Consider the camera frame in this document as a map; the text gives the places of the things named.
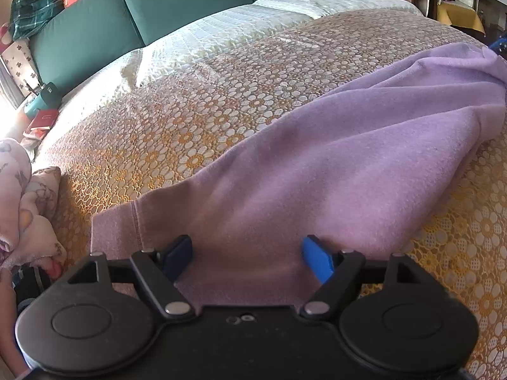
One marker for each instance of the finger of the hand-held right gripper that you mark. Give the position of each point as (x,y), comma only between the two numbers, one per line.
(498,44)

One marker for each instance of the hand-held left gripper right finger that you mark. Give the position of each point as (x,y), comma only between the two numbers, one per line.
(317,259)

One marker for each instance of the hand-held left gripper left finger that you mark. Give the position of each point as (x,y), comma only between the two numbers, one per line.
(180,257)

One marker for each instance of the purple sweatshirt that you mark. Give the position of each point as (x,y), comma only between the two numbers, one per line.
(317,158)

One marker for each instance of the floral lace bedspread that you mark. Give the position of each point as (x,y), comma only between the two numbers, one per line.
(198,126)

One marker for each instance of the pink floral fleece blanket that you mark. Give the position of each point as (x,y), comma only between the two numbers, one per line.
(23,213)

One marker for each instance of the red book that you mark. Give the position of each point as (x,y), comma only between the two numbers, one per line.
(43,118)

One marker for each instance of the dark green cup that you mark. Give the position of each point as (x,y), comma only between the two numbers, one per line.
(50,94)

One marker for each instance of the cream quilted bed cover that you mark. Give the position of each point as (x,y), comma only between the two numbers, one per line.
(237,19)

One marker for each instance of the white patterned box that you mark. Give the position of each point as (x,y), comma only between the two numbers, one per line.
(19,67)

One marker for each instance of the green padded headboard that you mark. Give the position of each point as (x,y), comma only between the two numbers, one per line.
(99,19)

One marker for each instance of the green plaid cloth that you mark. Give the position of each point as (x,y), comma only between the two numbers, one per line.
(31,12)

